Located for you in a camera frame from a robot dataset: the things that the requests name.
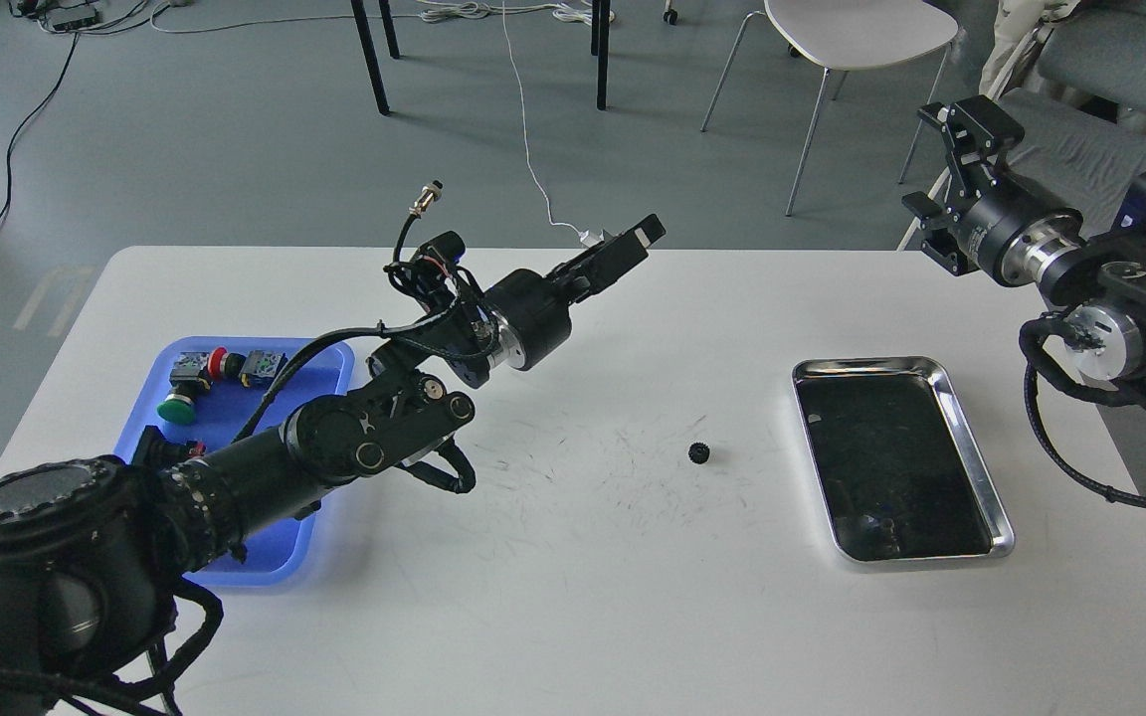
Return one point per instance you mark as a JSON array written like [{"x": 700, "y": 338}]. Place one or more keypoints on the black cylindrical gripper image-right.
[{"x": 1013, "y": 238}]

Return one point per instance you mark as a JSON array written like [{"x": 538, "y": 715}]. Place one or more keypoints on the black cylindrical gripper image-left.
[{"x": 532, "y": 311}]

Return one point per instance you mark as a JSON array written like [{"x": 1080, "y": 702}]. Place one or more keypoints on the black robot arm image-left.
[{"x": 96, "y": 601}]

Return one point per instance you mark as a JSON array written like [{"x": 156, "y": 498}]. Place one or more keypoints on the blue plastic tray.
[{"x": 275, "y": 553}]

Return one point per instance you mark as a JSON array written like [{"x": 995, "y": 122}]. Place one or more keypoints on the silver metal tray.
[{"x": 903, "y": 480}]

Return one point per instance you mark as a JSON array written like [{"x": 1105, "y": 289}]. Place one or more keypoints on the white power adapter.
[{"x": 593, "y": 237}]

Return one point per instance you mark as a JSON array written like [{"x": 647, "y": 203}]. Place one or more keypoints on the grey padded chair near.
[{"x": 1088, "y": 162}]

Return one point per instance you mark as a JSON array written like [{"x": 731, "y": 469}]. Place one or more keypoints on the grey padded chair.
[
  {"x": 1088, "y": 162},
  {"x": 1101, "y": 50}
]

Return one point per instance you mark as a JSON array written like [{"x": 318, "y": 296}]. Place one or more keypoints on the white chair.
[{"x": 843, "y": 36}]

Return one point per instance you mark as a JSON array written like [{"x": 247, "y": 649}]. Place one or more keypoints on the grey padded chair far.
[{"x": 1101, "y": 50}]

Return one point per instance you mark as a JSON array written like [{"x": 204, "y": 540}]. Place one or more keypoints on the black table leg right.
[{"x": 600, "y": 34}]

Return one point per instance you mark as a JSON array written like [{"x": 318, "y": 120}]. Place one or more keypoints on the black table leg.
[
  {"x": 369, "y": 49},
  {"x": 600, "y": 34}
]

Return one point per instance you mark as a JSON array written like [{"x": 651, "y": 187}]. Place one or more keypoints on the grey green contact block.
[{"x": 260, "y": 367}]

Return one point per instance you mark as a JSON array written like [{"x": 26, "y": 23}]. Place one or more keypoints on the black table leg left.
[{"x": 369, "y": 49}]

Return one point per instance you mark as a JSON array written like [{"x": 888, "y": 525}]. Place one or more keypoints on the black power strip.
[{"x": 64, "y": 19}]

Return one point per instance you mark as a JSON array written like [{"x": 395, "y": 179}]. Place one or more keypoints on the red push button switch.
[{"x": 223, "y": 365}]

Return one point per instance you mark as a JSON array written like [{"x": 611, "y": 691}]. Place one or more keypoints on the green push button switch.
[{"x": 189, "y": 378}]

